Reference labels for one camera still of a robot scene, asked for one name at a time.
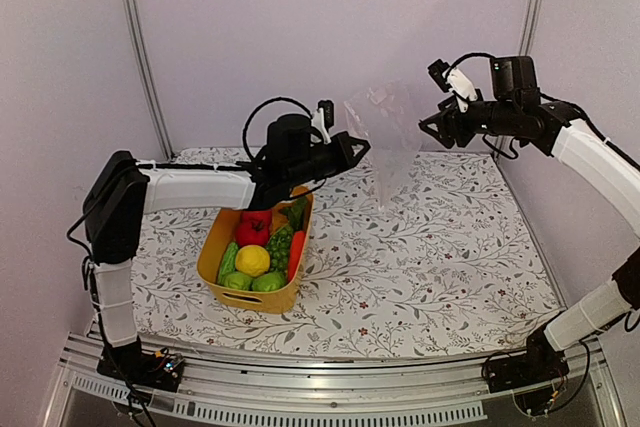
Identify clear zip top bag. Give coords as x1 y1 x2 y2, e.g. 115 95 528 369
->
344 81 422 211

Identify red toy tomato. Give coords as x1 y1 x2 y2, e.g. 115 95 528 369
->
234 210 273 247

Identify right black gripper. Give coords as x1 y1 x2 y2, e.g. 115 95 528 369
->
419 94 519 148

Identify left aluminium frame post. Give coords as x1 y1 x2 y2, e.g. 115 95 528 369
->
122 0 175 159

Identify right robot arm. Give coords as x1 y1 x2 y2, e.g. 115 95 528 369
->
418 100 639 383

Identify front aluminium rail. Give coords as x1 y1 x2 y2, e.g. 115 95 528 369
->
40 332 627 426

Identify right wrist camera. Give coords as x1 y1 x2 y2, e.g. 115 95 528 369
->
427 59 478 113

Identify right black cable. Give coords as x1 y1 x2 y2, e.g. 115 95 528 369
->
447 51 640 168

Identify floral table mat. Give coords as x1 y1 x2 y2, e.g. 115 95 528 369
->
132 152 564 358

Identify yellow plastic basket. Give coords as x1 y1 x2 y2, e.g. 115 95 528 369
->
197 186 314 314

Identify green toy cucumber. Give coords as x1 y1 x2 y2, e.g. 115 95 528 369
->
217 241 240 285

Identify green toy lime right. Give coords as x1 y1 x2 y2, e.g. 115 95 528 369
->
251 271 287 293

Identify black cable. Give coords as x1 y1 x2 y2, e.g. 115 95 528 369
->
447 51 640 168
241 96 326 163

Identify left black cable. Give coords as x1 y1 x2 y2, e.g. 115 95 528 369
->
241 96 326 163

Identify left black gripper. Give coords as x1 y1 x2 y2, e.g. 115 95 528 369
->
286 130 370 189

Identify green toy grapes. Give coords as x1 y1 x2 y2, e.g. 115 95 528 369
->
265 224 294 272

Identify orange toy carrot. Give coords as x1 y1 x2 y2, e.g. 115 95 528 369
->
287 231 306 282

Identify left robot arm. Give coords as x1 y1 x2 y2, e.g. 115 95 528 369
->
77 132 371 381

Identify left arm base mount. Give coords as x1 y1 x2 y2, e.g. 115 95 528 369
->
97 339 185 392

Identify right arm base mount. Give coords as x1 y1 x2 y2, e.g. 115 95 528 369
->
481 327 569 417

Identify green toy lettuce leaf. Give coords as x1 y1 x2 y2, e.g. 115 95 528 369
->
279 196 308 232

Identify yellow toy lemon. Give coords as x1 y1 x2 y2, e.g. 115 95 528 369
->
235 245 271 278

